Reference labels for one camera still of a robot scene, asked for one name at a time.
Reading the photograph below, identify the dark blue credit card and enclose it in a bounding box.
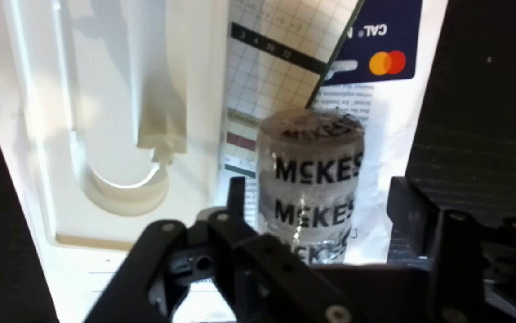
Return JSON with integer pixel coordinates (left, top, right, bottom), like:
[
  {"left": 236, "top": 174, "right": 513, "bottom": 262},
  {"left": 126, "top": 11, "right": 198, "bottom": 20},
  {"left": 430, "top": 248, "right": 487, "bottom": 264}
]
[{"left": 308, "top": 0, "right": 424, "bottom": 83}]

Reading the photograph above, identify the grid calendar sheet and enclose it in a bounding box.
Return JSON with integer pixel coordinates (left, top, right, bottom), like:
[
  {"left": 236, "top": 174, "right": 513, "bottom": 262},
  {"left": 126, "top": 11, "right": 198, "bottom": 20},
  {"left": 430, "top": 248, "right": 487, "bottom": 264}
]
[{"left": 227, "top": 0, "right": 367, "bottom": 124}]

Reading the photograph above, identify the white foam tray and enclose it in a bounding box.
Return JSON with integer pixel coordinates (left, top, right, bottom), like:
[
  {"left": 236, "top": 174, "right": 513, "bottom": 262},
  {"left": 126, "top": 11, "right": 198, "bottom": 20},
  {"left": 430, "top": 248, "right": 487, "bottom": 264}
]
[{"left": 0, "top": 0, "right": 232, "bottom": 250}]

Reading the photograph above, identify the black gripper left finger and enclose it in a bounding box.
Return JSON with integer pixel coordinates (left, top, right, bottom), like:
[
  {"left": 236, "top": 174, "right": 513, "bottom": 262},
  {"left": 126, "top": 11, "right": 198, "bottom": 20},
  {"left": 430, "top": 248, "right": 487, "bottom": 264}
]
[{"left": 83, "top": 176, "right": 354, "bottom": 323}]

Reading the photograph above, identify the round striped McKesson package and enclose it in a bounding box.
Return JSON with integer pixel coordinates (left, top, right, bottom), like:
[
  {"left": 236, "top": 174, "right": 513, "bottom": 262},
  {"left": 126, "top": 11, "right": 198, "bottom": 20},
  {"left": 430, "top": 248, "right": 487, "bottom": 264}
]
[{"left": 255, "top": 106, "right": 367, "bottom": 266}]

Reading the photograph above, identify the paper pile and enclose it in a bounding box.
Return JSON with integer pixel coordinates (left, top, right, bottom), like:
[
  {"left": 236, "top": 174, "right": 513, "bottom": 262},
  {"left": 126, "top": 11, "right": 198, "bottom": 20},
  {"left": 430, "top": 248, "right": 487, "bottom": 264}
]
[{"left": 0, "top": 0, "right": 451, "bottom": 323}]

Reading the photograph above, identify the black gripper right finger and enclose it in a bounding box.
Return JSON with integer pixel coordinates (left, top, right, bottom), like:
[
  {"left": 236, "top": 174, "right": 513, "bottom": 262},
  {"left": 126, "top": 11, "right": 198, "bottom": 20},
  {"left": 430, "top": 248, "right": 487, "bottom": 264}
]
[{"left": 388, "top": 176, "right": 516, "bottom": 323}]

